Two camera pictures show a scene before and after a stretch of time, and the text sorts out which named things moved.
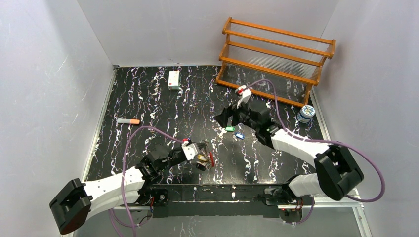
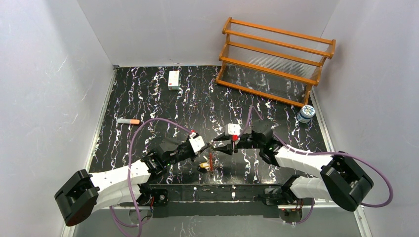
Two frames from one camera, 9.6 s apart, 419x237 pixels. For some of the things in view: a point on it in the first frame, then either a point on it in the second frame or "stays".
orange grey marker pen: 128,121 stays
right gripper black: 235,113 → 235,143
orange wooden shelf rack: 286,64 stays
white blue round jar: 306,113 stays
